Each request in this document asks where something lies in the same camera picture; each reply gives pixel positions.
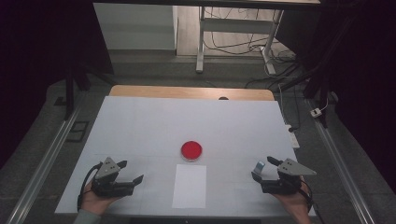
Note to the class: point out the small white adapter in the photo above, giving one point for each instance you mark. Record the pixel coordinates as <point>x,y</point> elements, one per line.
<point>316,112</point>

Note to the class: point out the aluminium floor rail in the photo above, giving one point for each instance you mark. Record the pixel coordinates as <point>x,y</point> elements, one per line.
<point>40,174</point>
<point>342,168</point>

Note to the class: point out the person's left hand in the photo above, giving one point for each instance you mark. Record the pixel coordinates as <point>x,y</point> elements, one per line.
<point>93,202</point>

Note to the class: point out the small black floor plate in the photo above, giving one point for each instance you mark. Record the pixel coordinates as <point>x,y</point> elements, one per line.
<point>59,101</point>

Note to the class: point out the dark curtain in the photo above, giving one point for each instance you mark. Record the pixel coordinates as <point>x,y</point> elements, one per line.
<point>31,62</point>
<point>367,77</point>

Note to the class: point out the black metal stand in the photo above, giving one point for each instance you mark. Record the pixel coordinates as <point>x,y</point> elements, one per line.
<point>69,93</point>
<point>322,90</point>

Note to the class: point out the black floor frame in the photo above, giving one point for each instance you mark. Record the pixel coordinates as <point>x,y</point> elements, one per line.
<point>81,123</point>

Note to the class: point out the person's right hand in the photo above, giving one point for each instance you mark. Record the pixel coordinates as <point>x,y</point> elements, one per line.
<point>295,205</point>

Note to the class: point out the small white stamp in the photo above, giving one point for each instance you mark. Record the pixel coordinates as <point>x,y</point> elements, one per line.
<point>257,170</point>

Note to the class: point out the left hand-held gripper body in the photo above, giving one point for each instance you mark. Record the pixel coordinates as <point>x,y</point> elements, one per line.
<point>107,169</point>

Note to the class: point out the round red ink pad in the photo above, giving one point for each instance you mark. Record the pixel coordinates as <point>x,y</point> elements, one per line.
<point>191,150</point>

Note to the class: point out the large white table cover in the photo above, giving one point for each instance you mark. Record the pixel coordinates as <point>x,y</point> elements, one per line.
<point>155,124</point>

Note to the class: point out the white cabinet panel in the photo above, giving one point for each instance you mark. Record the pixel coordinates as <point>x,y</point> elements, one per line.
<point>134,28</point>

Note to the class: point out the dark table grommet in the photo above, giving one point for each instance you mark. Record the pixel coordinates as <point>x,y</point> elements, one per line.
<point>223,98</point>

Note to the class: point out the white power strip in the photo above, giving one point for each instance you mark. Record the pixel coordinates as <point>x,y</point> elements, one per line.
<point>293,140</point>

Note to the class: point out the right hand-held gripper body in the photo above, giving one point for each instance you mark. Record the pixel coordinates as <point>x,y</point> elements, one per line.
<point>289,169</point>

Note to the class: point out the white paper sheet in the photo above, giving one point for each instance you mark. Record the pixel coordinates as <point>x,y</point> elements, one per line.
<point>189,193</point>

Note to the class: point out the blue stamp cap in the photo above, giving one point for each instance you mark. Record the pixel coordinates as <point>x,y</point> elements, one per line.
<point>261,163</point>

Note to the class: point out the white desk frame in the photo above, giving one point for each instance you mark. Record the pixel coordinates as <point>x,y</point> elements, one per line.
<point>233,25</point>

